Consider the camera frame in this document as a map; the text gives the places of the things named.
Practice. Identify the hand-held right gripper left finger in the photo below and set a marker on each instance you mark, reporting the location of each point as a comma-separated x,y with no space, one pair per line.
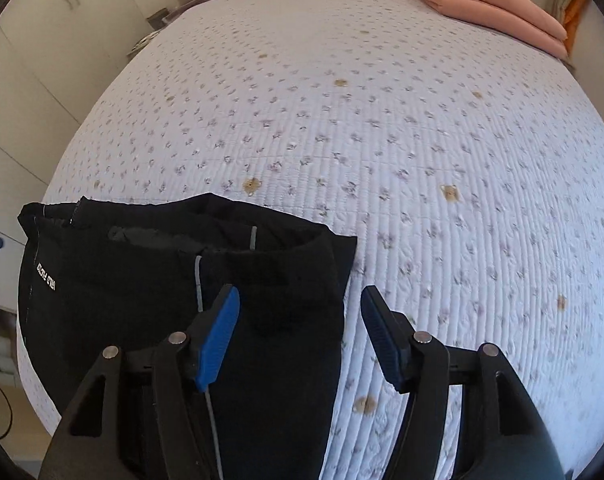
217,335

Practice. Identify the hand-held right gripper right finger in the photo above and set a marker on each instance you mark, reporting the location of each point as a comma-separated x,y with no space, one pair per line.
382,335

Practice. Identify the black hooded jacket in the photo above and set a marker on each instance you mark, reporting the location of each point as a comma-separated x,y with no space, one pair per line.
132,285

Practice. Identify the bed with floral quilted cover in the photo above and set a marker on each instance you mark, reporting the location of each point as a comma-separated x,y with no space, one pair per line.
382,160

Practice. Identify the white wardrobe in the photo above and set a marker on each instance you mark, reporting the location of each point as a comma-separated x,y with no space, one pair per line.
32,60

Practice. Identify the beige nightstand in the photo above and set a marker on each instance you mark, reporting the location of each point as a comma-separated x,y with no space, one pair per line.
141,45

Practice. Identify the brown patterned bag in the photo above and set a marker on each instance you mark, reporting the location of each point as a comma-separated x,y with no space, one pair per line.
161,17

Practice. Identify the folded pink blanket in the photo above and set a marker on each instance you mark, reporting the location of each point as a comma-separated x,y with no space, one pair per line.
482,2

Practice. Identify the orange and white curtain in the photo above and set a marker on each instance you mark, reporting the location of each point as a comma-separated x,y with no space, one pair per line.
577,7

